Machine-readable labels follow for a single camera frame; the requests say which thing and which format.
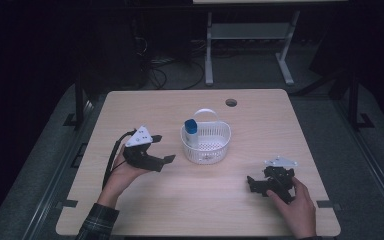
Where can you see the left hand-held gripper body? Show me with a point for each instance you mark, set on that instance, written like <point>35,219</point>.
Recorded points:
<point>139,137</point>

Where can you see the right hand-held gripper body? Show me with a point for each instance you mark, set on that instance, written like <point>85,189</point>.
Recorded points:
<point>280,180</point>

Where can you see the white shampoo bottle blue cap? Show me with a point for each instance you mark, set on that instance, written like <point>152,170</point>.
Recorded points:
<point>191,131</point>

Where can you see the person's right hand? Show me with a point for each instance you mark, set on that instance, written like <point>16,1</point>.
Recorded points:
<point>296,208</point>

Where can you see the person's left hand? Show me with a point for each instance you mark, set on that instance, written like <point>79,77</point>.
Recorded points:
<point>120,176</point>

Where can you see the black metal stand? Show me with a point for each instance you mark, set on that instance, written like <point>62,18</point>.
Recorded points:
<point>355,103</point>
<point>79,103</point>

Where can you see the white metal desk frame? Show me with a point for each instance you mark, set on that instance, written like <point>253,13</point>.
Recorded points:
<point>251,31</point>

